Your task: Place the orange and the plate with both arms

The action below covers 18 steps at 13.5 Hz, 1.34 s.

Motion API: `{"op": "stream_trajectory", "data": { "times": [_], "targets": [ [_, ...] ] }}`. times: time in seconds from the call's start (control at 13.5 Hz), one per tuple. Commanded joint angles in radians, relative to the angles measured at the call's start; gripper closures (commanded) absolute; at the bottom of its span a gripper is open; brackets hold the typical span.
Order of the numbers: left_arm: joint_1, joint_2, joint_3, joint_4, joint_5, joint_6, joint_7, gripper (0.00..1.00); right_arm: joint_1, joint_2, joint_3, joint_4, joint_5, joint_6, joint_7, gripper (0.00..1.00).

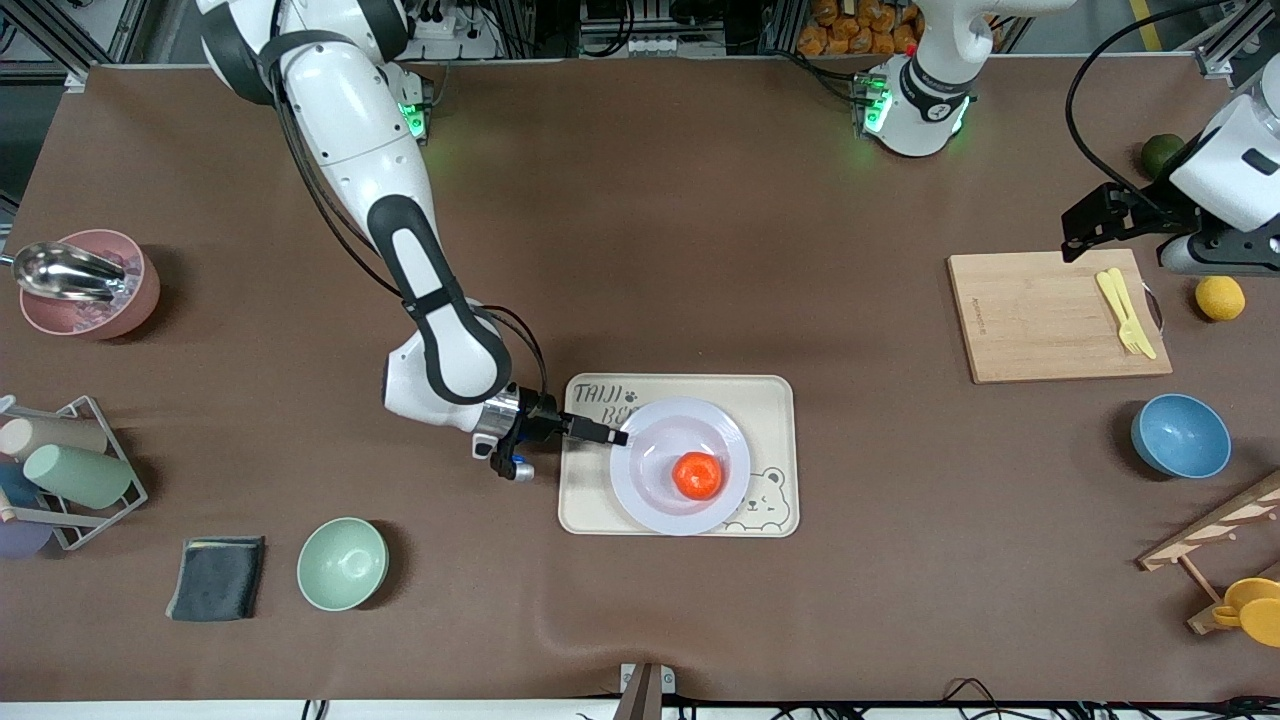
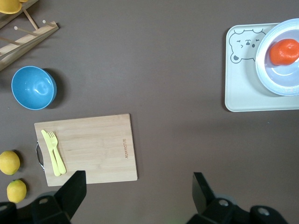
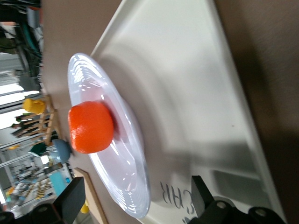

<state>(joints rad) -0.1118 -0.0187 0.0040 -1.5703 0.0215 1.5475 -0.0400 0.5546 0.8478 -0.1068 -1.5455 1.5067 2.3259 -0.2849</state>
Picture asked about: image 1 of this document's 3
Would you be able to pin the yellow plastic knife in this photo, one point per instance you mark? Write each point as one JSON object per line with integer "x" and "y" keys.
{"x": 1110, "y": 295}

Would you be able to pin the green cup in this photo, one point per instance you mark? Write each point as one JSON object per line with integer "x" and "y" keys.
{"x": 80, "y": 475}

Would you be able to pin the yellow cup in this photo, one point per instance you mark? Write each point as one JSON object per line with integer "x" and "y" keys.
{"x": 1260, "y": 610}

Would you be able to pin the green lime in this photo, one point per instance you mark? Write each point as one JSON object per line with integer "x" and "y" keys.
{"x": 1160, "y": 155}

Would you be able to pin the beige bear print tray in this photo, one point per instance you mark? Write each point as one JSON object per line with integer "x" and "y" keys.
{"x": 775, "y": 400}

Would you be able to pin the yellow lemon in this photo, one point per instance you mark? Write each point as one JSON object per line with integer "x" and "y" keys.
{"x": 1220, "y": 298}

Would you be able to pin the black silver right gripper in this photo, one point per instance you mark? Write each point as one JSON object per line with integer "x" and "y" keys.
{"x": 540, "y": 419}

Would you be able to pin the silver metal scoop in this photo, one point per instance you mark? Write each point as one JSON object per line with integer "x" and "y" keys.
{"x": 60, "y": 270}

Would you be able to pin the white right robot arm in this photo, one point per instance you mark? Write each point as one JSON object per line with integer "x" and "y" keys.
{"x": 350, "y": 130}

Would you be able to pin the lavender cup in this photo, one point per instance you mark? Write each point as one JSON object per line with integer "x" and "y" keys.
{"x": 22, "y": 540}

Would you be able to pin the metal table edge bracket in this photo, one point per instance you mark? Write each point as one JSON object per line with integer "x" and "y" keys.
{"x": 645, "y": 690}

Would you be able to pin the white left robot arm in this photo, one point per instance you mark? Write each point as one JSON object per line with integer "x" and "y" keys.
{"x": 915, "y": 110}

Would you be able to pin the slate blue cup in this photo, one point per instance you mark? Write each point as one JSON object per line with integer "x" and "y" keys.
{"x": 18, "y": 485}

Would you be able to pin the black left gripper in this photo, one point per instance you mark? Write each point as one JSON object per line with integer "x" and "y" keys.
{"x": 1138, "y": 212}

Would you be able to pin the wooden cup rack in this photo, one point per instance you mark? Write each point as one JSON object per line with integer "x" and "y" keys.
{"x": 1200, "y": 535}

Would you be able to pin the pink bowl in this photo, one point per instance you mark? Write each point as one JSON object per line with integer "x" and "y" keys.
{"x": 130, "y": 300}

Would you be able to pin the clear plastic ice cubes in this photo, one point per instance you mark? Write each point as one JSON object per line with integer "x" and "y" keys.
{"x": 75, "y": 312}

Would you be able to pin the yellow plastic fork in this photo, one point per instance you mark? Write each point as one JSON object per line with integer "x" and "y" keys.
{"x": 1135, "y": 320}

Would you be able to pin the blue bowl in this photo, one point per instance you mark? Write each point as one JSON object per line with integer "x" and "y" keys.
{"x": 1180, "y": 435}

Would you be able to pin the white round plate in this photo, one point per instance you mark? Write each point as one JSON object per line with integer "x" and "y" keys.
{"x": 660, "y": 505}

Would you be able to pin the folded grey cloth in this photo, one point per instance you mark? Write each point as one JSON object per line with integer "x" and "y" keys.
{"x": 215, "y": 580}

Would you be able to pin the beige cup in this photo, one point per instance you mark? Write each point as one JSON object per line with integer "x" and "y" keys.
{"x": 60, "y": 435}

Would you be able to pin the orange fruit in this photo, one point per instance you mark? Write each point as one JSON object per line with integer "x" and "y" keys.
{"x": 697, "y": 476}

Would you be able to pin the bag of orange fruit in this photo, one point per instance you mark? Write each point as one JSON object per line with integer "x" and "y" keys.
{"x": 860, "y": 25}

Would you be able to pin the white power strip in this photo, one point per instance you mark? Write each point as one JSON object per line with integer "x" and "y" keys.
{"x": 650, "y": 45}

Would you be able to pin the mint green bowl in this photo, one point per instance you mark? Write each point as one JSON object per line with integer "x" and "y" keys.
{"x": 340, "y": 565}

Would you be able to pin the wooden cutting board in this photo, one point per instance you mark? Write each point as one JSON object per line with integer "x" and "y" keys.
{"x": 1040, "y": 320}

